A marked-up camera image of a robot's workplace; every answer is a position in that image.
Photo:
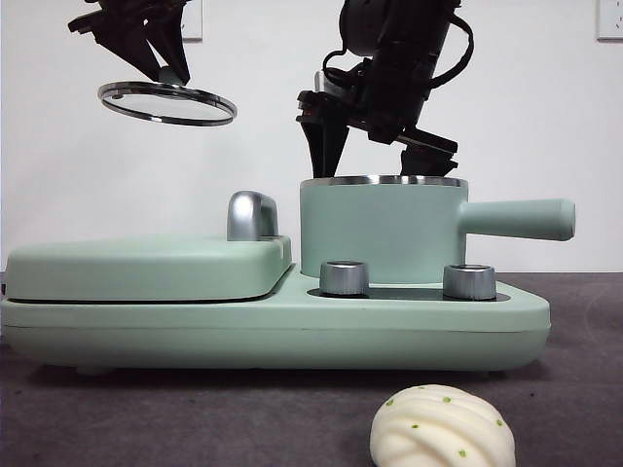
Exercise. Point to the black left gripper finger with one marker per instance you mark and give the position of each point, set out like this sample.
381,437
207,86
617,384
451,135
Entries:
174,44
131,46

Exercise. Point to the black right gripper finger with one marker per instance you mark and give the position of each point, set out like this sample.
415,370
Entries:
323,146
426,165

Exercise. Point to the glass lid with green knob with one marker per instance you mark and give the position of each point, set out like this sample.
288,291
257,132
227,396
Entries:
165,104

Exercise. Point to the pleated bun with green specks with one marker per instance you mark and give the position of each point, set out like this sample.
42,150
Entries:
438,428

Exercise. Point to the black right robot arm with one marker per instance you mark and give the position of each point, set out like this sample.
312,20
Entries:
389,24

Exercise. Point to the silver control knob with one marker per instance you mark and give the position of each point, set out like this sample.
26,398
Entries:
343,279
468,282

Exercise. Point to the mint green breakfast machine base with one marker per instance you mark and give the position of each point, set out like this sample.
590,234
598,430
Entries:
292,335

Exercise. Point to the mint green hinged griddle lid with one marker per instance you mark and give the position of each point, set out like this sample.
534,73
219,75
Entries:
146,267

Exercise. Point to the white wall socket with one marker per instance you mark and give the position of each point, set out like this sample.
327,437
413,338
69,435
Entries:
194,24
611,19

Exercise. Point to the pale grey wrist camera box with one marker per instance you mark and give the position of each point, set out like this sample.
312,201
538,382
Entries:
323,85

